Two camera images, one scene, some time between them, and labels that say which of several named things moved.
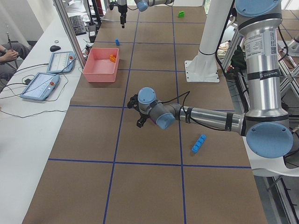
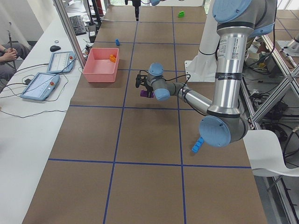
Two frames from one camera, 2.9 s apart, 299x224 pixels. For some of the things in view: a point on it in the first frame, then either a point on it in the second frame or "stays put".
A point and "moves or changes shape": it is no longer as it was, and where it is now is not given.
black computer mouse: x=53 y=48 stays put
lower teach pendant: x=41 y=87 stays put
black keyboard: x=78 y=24 stays put
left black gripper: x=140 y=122 → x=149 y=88
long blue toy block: x=201 y=141 stays put
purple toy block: x=153 y=120 moves or changes shape
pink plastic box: x=102 y=64 stays put
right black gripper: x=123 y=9 → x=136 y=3
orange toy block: x=112 y=58 stays put
